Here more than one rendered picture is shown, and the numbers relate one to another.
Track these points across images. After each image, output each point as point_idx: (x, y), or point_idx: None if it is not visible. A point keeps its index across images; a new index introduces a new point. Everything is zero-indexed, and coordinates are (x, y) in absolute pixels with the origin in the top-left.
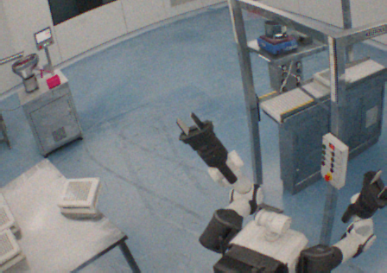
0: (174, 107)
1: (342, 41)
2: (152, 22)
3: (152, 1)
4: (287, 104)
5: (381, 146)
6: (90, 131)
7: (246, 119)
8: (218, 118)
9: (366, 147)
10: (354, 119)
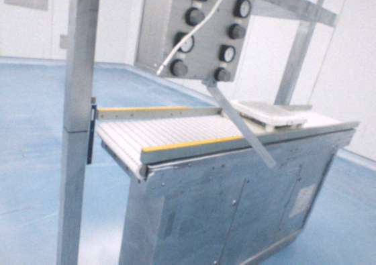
0: (0, 135)
1: None
2: (33, 56)
3: (39, 32)
4: (164, 137)
5: (304, 251)
6: None
7: (88, 168)
8: (50, 160)
9: (279, 247)
10: (279, 200)
